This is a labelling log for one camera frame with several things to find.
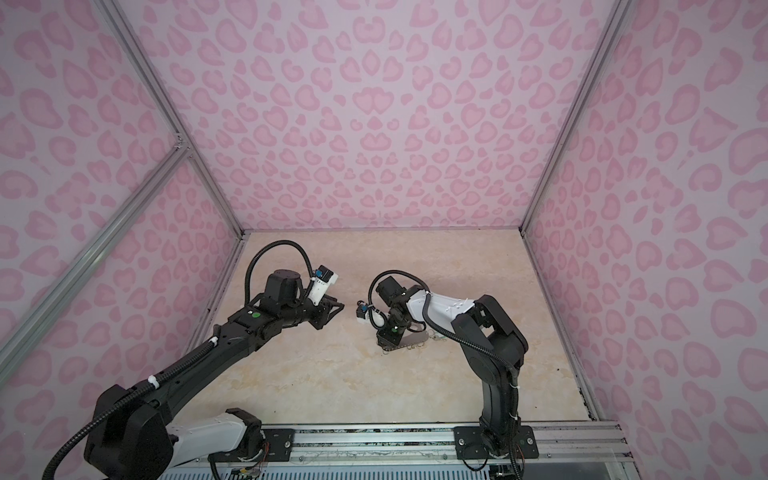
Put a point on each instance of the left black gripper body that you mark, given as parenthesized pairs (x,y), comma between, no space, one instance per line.
(317,314)

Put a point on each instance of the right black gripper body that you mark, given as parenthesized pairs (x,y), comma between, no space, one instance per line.
(392,332)

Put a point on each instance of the metal key holder plate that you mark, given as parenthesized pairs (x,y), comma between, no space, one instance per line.
(414,340)

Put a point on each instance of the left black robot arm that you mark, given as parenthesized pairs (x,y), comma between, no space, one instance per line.
(135,435)

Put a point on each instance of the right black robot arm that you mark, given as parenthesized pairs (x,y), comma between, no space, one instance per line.
(404,311)

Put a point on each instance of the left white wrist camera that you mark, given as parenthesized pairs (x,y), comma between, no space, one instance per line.
(321,280)

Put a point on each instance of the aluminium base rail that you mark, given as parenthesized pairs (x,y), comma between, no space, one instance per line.
(568,450)

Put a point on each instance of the aluminium frame strut diagonal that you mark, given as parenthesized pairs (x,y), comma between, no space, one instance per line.
(40,318)

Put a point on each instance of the left corner aluminium post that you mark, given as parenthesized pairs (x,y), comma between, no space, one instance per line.
(125,35)

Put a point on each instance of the corner aluminium post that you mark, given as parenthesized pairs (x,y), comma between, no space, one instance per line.
(620,15)
(125,35)

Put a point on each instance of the right corner aluminium post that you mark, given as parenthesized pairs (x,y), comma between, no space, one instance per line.
(620,15)

